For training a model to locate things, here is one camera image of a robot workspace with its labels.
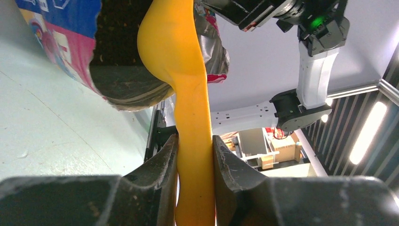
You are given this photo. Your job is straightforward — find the ceiling light strip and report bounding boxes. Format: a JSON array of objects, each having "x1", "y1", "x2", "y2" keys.
[{"x1": 349, "y1": 101, "x2": 387, "y2": 165}]

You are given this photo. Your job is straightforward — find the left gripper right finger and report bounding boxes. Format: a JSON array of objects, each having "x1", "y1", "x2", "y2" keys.
[{"x1": 213, "y1": 135, "x2": 399, "y2": 226}]

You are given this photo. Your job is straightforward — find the brown pet food kibble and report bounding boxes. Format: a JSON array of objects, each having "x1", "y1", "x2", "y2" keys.
[{"x1": 90, "y1": 0, "x2": 152, "y2": 66}]

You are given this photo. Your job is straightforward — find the yellow plastic scoop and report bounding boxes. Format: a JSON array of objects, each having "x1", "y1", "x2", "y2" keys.
[{"x1": 137, "y1": 0, "x2": 215, "y2": 226}]

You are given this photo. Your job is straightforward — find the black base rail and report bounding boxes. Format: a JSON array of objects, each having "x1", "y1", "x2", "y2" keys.
[{"x1": 144, "y1": 98, "x2": 178, "y2": 162}]

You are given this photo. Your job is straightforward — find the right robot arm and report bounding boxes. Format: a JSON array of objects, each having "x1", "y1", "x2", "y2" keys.
[{"x1": 200, "y1": 0, "x2": 350, "y2": 135}]

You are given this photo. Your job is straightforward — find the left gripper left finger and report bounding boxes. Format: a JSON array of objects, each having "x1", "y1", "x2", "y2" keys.
[{"x1": 0, "y1": 135, "x2": 178, "y2": 226}]

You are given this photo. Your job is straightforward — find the colourful cat food bag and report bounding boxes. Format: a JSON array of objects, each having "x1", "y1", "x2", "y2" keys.
[{"x1": 16, "y1": 0, "x2": 230, "y2": 111}]

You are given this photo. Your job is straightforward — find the cardboard boxes in background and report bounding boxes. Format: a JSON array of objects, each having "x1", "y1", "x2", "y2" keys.
[{"x1": 221, "y1": 128, "x2": 304, "y2": 171}]

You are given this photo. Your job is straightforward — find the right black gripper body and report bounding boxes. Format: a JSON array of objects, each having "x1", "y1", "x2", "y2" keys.
[{"x1": 201, "y1": 0, "x2": 299, "y2": 32}]

